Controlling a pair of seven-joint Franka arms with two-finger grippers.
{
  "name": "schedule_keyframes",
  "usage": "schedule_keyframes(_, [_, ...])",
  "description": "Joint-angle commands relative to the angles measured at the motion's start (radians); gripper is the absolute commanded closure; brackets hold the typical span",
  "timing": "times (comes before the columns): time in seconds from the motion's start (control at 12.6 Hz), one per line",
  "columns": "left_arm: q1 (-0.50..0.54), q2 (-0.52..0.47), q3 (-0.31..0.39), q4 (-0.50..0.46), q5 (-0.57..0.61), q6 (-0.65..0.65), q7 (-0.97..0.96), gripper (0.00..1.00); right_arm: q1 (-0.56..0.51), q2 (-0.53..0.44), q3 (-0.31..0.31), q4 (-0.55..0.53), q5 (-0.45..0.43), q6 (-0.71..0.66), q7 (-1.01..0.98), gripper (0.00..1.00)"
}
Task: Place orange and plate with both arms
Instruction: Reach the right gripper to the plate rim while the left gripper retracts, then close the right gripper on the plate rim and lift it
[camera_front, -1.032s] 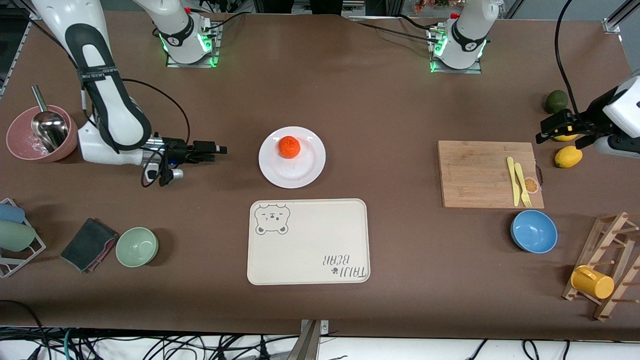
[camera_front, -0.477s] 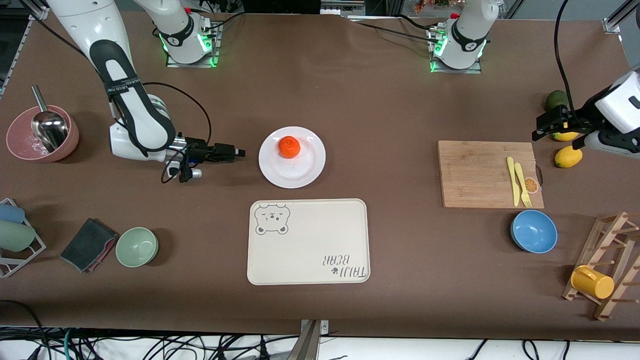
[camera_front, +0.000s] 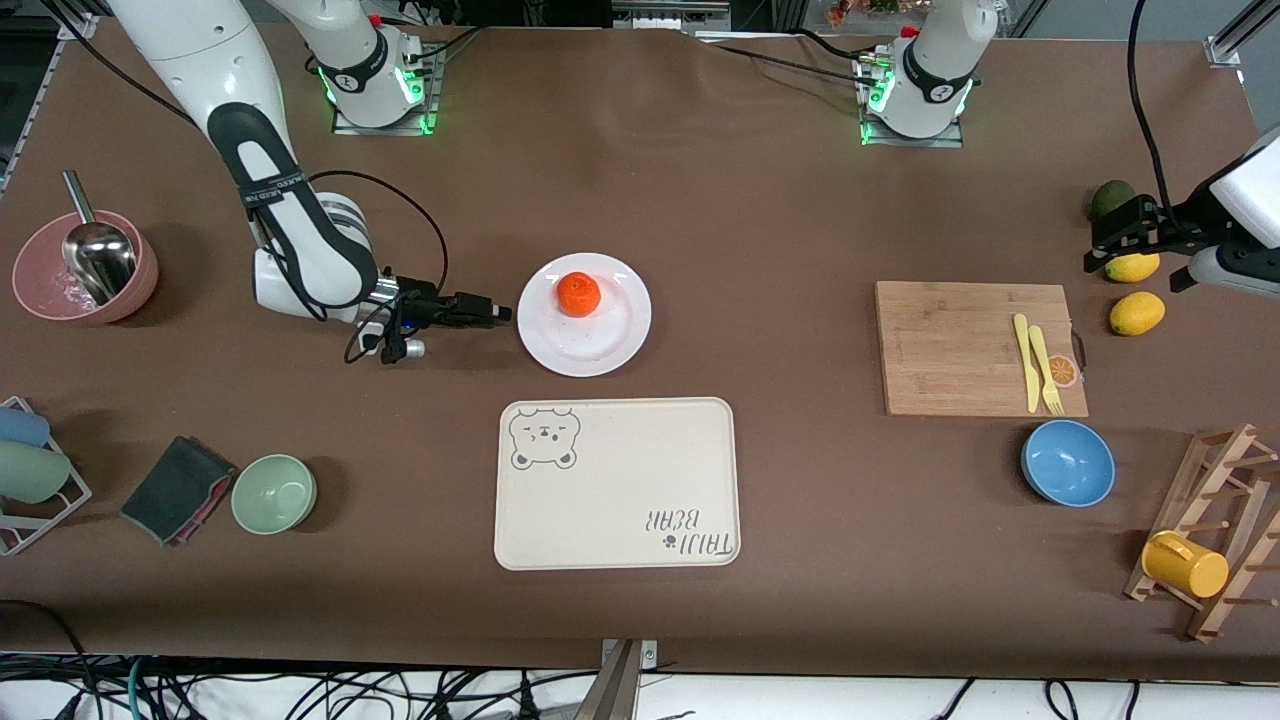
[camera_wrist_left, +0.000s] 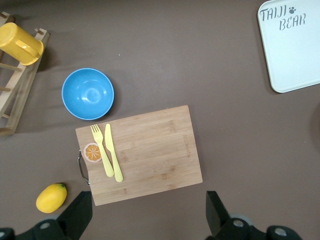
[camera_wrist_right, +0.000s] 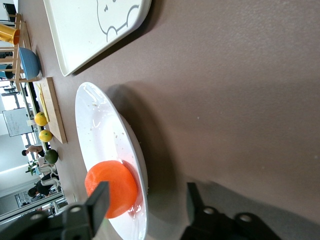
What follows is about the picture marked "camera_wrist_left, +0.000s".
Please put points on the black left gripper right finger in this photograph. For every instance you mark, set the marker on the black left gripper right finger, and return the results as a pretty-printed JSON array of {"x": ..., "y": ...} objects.
[{"x": 220, "y": 222}]

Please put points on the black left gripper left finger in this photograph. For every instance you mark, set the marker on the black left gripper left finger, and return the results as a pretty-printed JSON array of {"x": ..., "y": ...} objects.
[{"x": 72, "y": 220}]

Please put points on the yellow lemon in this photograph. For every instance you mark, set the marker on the yellow lemon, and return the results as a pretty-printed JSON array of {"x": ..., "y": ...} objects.
[{"x": 51, "y": 198}]

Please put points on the orange slice round sticker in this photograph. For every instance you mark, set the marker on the orange slice round sticker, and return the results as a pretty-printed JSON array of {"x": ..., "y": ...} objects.
[{"x": 91, "y": 153}]

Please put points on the yellow plastic fork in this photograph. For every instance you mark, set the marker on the yellow plastic fork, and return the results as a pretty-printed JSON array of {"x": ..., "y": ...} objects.
[{"x": 103, "y": 157}]

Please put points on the yellow plastic knife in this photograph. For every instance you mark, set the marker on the yellow plastic knife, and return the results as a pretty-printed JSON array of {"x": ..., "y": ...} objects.
[{"x": 112, "y": 155}]

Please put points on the wooden cutting board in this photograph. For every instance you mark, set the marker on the wooden cutting board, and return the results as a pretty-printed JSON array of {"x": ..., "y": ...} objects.
[{"x": 155, "y": 155}]

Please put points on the blue bowl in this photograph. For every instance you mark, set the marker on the blue bowl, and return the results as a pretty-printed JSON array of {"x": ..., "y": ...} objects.
[{"x": 87, "y": 93}]

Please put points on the wooden mug rack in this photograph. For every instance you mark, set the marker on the wooden mug rack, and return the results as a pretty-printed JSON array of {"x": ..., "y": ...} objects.
[{"x": 22, "y": 85}]

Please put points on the cream tray with bear print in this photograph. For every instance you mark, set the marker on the cream tray with bear print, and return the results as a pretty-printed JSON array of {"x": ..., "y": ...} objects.
[{"x": 292, "y": 55}]

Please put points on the yellow mug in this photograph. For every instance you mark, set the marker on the yellow mug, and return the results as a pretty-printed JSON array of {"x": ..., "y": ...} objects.
[{"x": 17, "y": 42}]

